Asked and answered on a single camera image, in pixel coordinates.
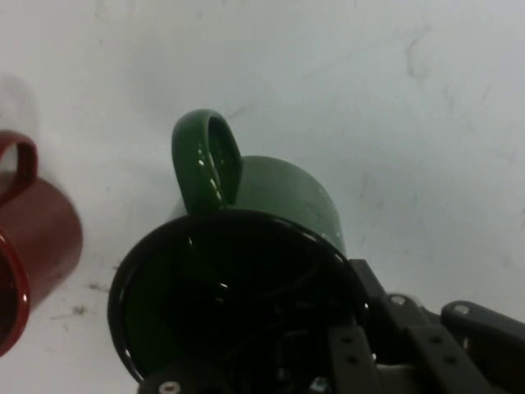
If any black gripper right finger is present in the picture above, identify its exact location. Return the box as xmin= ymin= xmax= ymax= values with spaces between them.
xmin=350 ymin=258 xmax=525 ymax=394

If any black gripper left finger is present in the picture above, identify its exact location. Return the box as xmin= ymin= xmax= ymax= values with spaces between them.
xmin=137 ymin=322 xmax=382 ymax=394

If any green enamel mug white print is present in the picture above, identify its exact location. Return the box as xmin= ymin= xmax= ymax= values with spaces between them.
xmin=107 ymin=108 xmax=370 ymax=385

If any red enamel mug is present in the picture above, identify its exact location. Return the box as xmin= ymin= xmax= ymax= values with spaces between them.
xmin=0 ymin=129 xmax=84 ymax=359

